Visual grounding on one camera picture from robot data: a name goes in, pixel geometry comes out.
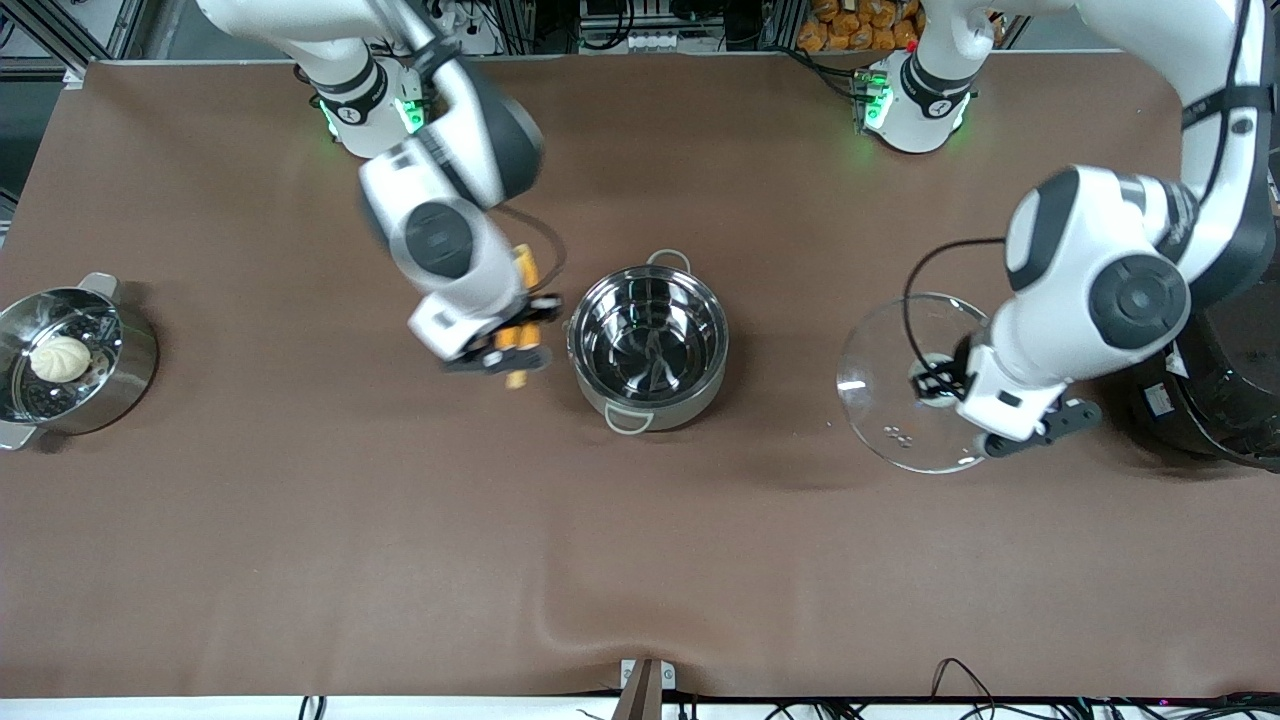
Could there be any glass pot lid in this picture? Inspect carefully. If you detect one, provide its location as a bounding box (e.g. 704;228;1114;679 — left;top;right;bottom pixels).
836;292;993;474

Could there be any yellow corn cob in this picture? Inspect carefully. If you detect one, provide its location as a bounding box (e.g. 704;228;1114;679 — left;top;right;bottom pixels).
496;243;544;390

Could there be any stainless steel pot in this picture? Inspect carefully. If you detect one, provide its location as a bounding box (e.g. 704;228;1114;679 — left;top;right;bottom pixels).
565;250;729;434

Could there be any steel steamer pot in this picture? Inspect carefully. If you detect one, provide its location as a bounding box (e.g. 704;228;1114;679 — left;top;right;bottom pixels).
0;272;159;451

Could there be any black rice cooker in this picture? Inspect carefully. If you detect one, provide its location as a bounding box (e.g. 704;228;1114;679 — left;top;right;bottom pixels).
1130;290;1280;473

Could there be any brown table cloth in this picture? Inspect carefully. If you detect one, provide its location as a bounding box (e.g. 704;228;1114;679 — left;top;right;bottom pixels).
0;50;1280;699

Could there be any white power strip with plugs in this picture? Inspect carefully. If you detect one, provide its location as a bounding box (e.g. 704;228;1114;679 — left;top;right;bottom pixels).
425;0;501;57

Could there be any bag of orange fruit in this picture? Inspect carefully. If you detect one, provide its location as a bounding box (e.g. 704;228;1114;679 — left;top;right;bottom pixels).
797;0;922;53

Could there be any white steamed bun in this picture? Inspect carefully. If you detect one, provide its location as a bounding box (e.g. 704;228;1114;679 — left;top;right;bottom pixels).
29;335;93;383

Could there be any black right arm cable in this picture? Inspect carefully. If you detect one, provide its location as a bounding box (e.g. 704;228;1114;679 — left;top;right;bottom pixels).
498;203;568;299

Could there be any looped black cable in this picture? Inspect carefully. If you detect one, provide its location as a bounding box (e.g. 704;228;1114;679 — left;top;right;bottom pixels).
930;657;1003;706

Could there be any metal table clamp bracket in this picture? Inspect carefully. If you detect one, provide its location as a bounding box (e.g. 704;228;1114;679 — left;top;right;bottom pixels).
612;657;678;720

